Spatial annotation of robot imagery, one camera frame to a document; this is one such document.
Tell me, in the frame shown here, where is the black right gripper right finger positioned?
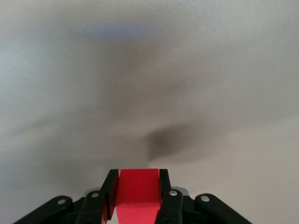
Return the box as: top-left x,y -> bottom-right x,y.
156,168 -> 254,224

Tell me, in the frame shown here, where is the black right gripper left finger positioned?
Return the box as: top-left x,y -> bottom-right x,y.
11,169 -> 120,224

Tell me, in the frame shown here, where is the red cube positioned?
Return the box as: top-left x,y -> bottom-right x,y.
114,168 -> 163,224

